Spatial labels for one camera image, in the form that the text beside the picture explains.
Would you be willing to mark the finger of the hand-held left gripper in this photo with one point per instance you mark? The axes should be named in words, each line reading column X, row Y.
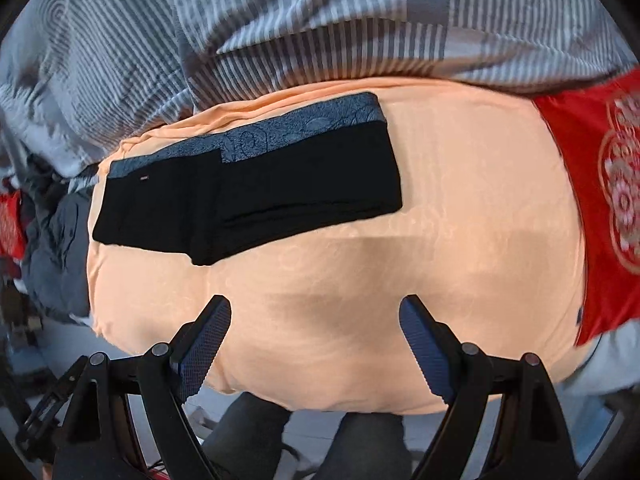
column 45, row 410

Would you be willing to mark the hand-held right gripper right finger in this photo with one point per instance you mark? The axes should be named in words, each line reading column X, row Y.
column 427, row 347

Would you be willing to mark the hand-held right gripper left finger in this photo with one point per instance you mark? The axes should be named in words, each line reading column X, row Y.
column 202, row 347

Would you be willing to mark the orange bed sheet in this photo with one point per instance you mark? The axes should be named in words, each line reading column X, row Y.
column 400, row 285

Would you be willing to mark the dark grey jacket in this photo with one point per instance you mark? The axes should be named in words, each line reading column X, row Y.
column 60, row 250

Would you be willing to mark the small red cloth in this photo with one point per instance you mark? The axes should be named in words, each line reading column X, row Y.
column 10, row 225

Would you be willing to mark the red cloth with gold print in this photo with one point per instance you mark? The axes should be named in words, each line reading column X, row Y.
column 575, row 185

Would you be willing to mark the grey striped duvet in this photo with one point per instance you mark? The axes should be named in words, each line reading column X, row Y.
column 300, row 20

